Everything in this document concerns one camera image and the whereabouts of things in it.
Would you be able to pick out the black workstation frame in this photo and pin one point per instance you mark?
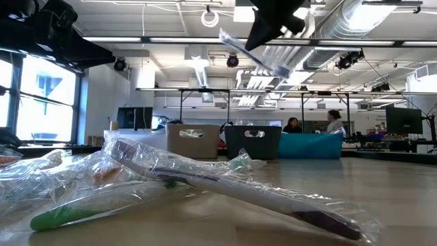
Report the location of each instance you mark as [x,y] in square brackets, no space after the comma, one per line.
[205,90]

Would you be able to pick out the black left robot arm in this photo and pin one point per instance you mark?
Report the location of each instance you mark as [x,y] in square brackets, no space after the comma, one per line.
[17,10]

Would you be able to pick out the white ceiling light panel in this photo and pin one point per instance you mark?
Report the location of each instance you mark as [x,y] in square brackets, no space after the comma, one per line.
[242,13]

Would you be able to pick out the large window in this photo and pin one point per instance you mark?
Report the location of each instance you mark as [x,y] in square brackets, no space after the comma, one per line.
[44,116]

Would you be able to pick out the silver round air duct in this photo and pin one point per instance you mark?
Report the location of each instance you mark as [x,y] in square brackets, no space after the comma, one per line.
[334,30]

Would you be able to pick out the purple toothbrush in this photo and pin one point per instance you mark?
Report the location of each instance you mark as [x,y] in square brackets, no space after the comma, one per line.
[254,134]
[239,191]

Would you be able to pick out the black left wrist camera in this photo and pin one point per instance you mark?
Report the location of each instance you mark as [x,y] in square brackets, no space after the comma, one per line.
[59,15]

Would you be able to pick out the brown cardboard box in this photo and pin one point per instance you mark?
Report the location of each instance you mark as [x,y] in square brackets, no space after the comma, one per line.
[95,140]

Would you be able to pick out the long ceiling light strip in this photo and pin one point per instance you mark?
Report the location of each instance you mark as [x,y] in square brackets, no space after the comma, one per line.
[358,43]
[420,43]
[187,40]
[293,42]
[112,39]

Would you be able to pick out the white ceiling baffles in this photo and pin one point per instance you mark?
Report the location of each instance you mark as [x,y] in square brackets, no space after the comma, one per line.
[259,82]

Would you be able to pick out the teal plastic bin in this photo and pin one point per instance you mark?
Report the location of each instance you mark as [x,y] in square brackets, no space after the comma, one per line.
[307,147]

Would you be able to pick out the black ceiling spotlights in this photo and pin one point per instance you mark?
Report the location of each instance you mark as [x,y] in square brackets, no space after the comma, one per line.
[348,61]

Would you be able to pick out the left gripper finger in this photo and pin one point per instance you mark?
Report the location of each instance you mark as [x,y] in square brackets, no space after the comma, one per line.
[92,56]

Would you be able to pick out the person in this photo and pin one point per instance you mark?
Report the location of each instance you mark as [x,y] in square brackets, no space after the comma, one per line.
[293,126]
[334,123]

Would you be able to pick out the black computer monitor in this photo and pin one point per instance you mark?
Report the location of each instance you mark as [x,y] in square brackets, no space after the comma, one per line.
[404,120]
[133,118]

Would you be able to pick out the beige plastic bin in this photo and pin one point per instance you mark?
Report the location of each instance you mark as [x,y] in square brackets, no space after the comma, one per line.
[205,147]

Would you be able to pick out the dark grey plastic bin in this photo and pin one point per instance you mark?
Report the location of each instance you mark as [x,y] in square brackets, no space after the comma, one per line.
[269,147]

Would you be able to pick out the white plastic bin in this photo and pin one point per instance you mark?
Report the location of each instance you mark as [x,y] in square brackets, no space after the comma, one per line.
[136,136]

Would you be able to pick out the black equipment on desk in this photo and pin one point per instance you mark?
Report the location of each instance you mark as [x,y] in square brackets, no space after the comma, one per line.
[375,140]

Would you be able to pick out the yellow cup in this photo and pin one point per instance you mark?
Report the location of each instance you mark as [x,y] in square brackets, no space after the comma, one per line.
[113,125]

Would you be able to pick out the green toothbrush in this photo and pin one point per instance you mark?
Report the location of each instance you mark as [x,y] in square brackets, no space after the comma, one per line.
[191,133]
[240,164]
[58,217]

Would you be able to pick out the black round ceiling speaker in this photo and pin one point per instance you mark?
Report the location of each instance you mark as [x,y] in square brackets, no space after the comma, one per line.
[119,64]
[232,61]

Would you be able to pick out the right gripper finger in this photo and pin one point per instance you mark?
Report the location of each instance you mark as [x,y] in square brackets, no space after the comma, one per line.
[264,32]

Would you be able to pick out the white air duct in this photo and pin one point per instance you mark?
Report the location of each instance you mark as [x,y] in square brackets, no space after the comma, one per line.
[201,73]

